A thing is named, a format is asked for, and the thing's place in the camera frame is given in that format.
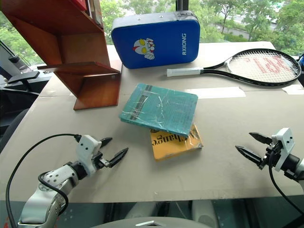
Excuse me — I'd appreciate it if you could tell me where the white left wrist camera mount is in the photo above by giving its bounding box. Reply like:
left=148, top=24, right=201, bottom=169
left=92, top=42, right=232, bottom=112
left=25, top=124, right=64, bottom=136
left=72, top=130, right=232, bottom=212
left=76, top=134, right=102, bottom=177

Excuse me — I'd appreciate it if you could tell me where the blue kick pad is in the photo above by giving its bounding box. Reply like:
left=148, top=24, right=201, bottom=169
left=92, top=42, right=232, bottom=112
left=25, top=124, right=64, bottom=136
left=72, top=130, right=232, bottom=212
left=111, top=10, right=201, bottom=70

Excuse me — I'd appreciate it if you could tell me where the black desk equipment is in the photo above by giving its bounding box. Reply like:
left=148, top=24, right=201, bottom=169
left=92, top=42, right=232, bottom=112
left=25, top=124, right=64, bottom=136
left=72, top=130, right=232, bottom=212
left=0, top=39, right=51, bottom=95

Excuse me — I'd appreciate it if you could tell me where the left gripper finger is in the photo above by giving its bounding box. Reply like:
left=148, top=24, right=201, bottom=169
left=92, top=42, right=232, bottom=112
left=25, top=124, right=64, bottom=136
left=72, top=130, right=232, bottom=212
left=108, top=147, right=129, bottom=168
left=99, top=137, right=113, bottom=150

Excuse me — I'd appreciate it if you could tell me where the long white tape strip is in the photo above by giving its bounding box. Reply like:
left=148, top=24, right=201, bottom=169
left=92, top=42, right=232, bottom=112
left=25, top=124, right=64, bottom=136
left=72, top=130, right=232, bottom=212
left=185, top=86, right=247, bottom=99

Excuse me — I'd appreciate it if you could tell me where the red book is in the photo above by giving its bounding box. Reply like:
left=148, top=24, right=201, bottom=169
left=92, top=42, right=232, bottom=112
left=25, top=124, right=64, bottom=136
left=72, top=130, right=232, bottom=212
left=70, top=0, right=87, bottom=11

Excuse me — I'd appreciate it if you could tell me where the short white tape strip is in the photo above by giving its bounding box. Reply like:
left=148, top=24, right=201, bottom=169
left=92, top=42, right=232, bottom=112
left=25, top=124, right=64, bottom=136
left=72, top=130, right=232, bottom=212
left=282, top=84, right=304, bottom=95

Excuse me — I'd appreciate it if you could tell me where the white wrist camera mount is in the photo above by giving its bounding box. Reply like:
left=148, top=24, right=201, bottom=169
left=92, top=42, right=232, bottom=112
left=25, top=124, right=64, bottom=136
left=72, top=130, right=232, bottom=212
left=76, top=134, right=102, bottom=177
left=271, top=127, right=296, bottom=172

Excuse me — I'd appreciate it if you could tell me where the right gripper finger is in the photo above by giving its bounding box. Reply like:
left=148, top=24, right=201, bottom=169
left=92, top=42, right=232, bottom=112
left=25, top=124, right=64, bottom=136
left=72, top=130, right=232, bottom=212
left=235, top=145, right=264, bottom=167
left=248, top=132, right=273, bottom=145

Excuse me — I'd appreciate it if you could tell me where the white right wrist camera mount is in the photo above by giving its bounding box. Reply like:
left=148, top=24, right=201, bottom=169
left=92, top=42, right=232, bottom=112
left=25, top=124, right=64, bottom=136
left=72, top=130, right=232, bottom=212
left=271, top=127, right=296, bottom=172

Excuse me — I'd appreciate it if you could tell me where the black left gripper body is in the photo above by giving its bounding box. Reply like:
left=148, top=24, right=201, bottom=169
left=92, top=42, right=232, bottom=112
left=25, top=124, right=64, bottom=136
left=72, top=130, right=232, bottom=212
left=92, top=152, right=114, bottom=170

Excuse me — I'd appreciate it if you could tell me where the teal wrapped book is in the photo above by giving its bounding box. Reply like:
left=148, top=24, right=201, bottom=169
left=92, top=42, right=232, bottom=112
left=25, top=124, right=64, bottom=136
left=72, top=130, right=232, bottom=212
left=118, top=83, right=199, bottom=137

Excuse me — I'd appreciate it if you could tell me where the black office chair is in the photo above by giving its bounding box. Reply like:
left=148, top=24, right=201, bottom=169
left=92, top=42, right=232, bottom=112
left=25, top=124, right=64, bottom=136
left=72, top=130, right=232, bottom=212
left=0, top=108, right=31, bottom=153

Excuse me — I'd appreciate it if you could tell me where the wooden shelf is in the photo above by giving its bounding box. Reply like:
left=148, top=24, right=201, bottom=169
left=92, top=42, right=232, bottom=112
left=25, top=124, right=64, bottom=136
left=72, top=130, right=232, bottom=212
left=0, top=0, right=123, bottom=111

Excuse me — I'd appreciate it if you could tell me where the yellow book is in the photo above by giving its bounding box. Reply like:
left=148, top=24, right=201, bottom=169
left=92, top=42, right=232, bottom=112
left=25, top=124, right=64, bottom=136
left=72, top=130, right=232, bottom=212
left=149, top=123, right=204, bottom=162

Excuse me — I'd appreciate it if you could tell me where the black tennis racket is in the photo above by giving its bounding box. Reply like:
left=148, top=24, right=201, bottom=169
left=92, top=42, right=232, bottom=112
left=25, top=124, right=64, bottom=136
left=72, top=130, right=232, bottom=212
left=166, top=48, right=302, bottom=87

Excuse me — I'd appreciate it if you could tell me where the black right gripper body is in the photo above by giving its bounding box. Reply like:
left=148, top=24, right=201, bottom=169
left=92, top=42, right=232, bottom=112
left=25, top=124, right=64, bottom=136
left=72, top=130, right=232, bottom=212
left=258, top=140, right=282, bottom=170

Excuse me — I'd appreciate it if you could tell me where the grey rounded robot body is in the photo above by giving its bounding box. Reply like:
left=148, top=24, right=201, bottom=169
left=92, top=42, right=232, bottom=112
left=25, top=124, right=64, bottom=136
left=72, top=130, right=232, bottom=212
left=91, top=215, right=216, bottom=228

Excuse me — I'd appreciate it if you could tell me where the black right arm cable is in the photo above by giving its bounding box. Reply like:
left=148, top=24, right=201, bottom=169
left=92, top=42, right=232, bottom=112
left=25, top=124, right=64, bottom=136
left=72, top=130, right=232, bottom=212
left=268, top=152, right=304, bottom=216

